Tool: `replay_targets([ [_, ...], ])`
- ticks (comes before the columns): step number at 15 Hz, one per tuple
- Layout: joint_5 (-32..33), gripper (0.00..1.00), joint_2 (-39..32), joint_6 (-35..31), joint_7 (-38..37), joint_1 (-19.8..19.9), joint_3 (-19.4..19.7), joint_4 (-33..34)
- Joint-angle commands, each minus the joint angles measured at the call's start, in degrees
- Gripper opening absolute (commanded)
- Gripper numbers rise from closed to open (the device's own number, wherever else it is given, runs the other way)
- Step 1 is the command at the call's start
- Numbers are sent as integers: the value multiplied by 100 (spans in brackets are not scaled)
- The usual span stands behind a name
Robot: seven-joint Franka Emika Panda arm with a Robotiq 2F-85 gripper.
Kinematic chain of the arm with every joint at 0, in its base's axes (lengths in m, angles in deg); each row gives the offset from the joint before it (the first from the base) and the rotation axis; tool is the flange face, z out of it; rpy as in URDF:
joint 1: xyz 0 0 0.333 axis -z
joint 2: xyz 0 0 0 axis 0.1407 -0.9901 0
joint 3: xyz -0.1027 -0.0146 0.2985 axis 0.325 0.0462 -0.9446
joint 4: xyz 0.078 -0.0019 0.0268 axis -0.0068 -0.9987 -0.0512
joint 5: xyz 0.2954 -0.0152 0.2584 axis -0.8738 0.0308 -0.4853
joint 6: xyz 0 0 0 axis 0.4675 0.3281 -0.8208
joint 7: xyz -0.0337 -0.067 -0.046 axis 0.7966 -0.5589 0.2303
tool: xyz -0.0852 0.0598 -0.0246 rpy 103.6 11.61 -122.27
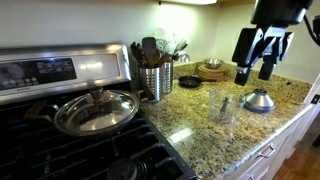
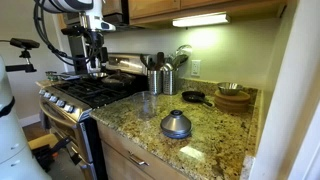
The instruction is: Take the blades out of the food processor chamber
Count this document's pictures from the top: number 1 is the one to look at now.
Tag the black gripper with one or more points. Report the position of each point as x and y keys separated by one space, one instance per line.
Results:
x=274 y=40

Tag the food processor blade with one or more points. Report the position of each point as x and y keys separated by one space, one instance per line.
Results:
x=224 y=106

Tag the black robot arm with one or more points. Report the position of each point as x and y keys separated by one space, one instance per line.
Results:
x=280 y=11

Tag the silver cone food processor top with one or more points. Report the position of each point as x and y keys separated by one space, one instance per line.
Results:
x=259 y=101

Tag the clear food processor chamber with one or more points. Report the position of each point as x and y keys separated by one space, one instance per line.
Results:
x=233 y=111

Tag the small steel bowl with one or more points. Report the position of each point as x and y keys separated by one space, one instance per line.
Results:
x=213 y=63

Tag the small black skillet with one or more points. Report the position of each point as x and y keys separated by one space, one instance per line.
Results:
x=190 y=82

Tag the steel ladle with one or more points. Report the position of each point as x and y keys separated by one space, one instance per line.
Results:
x=182 y=57

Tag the under cabinet light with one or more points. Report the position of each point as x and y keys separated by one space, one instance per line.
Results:
x=190 y=1

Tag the white kitchen cabinet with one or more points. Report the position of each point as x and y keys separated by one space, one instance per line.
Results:
x=283 y=146

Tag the wooden cooking spoon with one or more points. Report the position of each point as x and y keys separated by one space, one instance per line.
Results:
x=164 y=59

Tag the small perforated steel utensil holder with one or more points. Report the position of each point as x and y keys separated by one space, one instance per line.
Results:
x=166 y=76

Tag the large perforated steel utensil holder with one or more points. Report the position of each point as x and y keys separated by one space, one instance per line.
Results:
x=150 y=83

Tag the dark slotted cooking spoon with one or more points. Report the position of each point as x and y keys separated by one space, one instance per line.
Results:
x=136 y=53

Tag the steel pan lid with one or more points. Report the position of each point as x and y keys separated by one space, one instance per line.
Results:
x=100 y=115

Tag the stainless steel kitchen stove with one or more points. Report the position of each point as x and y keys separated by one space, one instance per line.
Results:
x=50 y=156

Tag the wall outlet plate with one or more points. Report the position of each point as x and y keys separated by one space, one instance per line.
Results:
x=316 y=98

